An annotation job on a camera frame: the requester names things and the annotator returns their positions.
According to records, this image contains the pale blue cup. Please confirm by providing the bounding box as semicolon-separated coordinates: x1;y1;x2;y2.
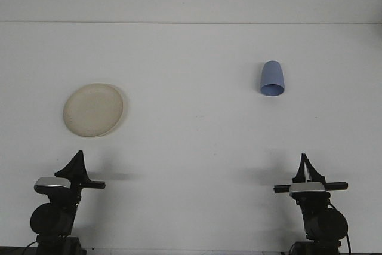
259;60;285;98

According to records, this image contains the pale round plate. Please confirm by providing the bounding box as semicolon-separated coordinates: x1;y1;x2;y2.
62;82;128;139

